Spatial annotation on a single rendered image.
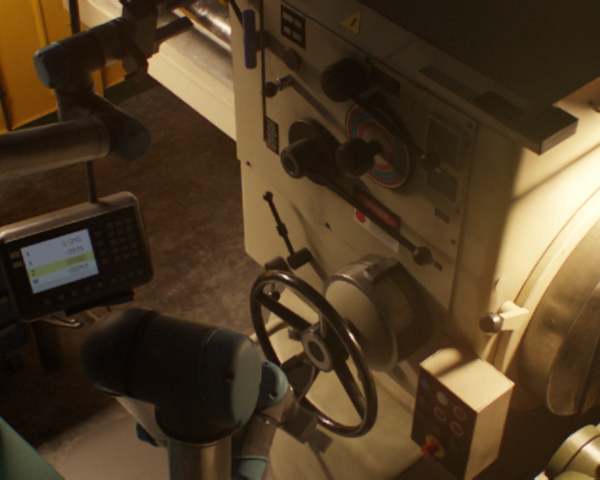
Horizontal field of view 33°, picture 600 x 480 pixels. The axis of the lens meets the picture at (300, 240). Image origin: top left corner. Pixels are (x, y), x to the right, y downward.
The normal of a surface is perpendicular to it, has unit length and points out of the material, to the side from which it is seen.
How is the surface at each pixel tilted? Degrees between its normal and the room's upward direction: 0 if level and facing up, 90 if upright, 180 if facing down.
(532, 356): 88
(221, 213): 0
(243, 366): 83
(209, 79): 0
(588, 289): 47
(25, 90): 90
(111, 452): 0
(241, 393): 83
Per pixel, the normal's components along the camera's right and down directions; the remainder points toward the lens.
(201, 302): 0.00, -0.73
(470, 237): -0.77, 0.44
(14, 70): 0.65, 0.53
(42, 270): 0.40, 0.35
